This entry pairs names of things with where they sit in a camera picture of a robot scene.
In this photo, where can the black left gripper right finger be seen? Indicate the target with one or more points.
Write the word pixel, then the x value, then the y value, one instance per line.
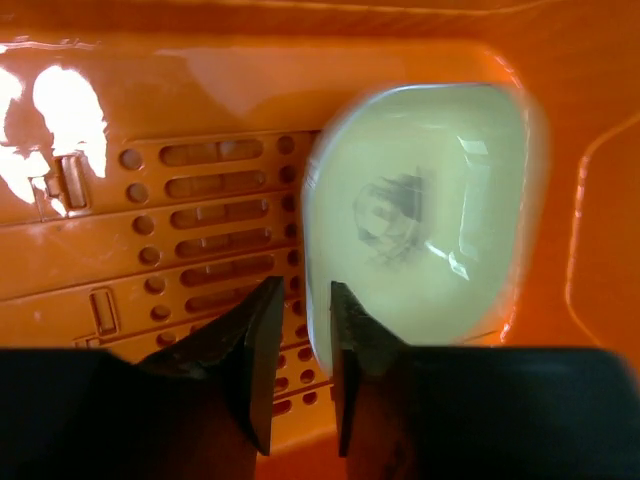
pixel 379 405

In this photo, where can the orange plastic bin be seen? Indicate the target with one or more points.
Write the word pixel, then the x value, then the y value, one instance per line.
pixel 151 154

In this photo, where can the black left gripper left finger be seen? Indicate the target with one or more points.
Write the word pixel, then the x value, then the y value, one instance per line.
pixel 216 391

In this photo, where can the green panda plate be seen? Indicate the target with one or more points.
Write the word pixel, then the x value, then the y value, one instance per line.
pixel 424 199

